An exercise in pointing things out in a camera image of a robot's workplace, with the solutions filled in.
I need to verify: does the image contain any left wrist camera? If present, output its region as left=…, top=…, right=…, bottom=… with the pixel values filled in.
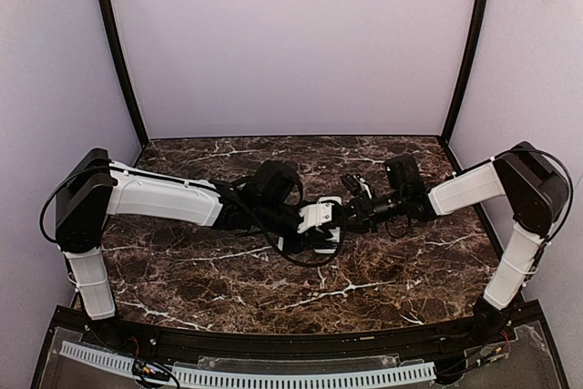
left=297, top=200, right=334, bottom=234

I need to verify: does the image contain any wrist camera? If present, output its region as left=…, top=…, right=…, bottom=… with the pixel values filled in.
left=297, top=200, right=334, bottom=234
left=341, top=174, right=375, bottom=200

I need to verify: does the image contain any green circuit board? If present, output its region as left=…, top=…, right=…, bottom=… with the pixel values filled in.
left=131, top=359, right=170, bottom=383

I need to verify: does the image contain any right black frame post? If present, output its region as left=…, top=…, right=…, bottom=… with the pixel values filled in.
left=441, top=0, right=487, bottom=145

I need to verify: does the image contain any white remote control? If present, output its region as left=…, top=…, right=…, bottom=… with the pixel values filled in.
left=315, top=196, right=342, bottom=255

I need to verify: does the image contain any black frame post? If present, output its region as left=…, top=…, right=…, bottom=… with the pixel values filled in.
left=98, top=0, right=149, bottom=148
left=441, top=0, right=487, bottom=145

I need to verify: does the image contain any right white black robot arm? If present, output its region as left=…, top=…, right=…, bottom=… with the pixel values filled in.
left=333, top=142, right=574, bottom=343

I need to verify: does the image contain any left black frame post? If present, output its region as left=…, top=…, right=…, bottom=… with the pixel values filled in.
left=98, top=0, right=149, bottom=148

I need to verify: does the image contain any black front rail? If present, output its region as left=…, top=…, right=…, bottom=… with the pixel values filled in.
left=116, top=318, right=475, bottom=358

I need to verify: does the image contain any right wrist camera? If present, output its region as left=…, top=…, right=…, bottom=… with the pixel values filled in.
left=341, top=174, right=375, bottom=200

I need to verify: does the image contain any white slotted cable duct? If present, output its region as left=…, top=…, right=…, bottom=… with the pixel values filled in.
left=59, top=341, right=436, bottom=388

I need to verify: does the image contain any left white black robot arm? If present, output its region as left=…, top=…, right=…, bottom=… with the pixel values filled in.
left=40, top=148, right=345, bottom=321

